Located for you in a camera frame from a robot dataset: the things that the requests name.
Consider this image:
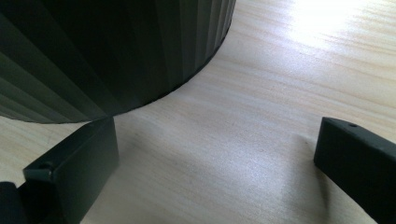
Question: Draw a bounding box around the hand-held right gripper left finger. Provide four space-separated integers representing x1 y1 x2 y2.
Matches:
18 116 120 224

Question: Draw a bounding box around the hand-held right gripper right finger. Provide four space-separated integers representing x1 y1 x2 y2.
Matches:
313 117 396 224

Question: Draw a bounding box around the black ribbed trash bin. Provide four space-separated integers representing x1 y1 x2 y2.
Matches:
0 0 237 125

